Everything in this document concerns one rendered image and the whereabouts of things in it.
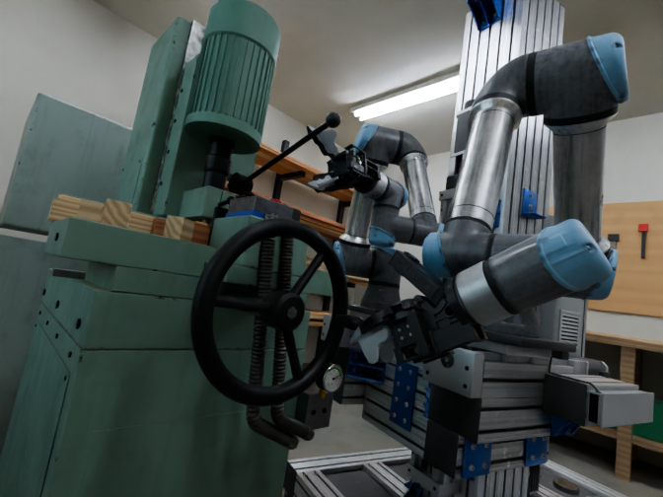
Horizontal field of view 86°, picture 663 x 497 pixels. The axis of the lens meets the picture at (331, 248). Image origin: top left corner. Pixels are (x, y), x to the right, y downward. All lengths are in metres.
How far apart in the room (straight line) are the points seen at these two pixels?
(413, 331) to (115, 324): 0.45
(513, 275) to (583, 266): 0.07
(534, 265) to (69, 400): 0.65
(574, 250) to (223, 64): 0.76
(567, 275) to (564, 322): 0.97
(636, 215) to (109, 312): 3.64
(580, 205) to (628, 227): 2.88
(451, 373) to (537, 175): 0.80
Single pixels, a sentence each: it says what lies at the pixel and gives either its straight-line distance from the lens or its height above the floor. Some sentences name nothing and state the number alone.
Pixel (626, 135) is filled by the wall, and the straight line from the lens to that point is 4.04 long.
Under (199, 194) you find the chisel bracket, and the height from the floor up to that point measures 1.02.
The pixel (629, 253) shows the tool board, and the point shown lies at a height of 1.52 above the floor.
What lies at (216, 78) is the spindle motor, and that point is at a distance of 0.90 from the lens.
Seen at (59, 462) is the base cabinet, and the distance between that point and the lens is 0.71.
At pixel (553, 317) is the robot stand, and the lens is 1.37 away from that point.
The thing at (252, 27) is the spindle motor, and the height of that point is 1.41.
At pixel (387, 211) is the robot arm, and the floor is 1.09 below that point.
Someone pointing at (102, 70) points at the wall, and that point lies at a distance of 3.44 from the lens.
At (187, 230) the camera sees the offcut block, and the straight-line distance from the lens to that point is 0.70.
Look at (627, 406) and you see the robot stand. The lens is 1.10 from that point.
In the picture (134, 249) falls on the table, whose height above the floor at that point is 0.87.
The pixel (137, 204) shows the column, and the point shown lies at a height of 0.99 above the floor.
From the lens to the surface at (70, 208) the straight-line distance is 0.79.
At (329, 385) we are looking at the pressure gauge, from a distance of 0.85.
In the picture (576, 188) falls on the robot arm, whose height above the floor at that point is 1.12.
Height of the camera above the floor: 0.85
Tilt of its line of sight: 7 degrees up
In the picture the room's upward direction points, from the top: 9 degrees clockwise
